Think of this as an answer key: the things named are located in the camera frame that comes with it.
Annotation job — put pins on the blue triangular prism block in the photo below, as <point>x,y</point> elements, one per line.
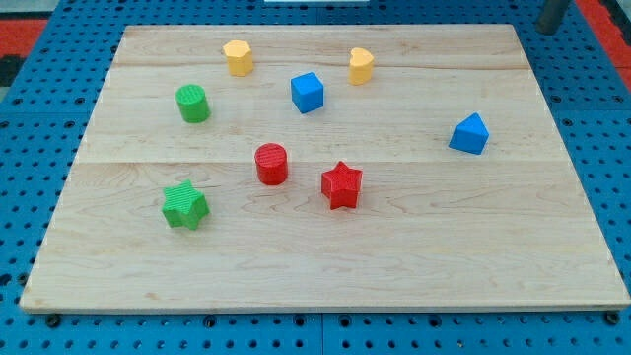
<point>470,135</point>

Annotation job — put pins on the wooden board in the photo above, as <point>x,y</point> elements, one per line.
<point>435,229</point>

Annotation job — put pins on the blue cube block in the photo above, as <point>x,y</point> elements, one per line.
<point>307,92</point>

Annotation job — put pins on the yellow hexagon block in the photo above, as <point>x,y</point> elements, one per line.
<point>239,57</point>

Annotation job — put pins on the grey cylindrical robot tool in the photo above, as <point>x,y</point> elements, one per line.
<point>551,16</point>

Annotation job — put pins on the red star block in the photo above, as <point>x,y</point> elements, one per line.
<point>342,186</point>

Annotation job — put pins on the green star block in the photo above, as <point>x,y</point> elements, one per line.
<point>184,205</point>

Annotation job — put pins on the green cylinder block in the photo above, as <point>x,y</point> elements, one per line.
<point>192,103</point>

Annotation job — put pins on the red cylinder block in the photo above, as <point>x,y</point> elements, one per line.
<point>271,163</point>

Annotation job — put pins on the yellow heart block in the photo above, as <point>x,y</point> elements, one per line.
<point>361,65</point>

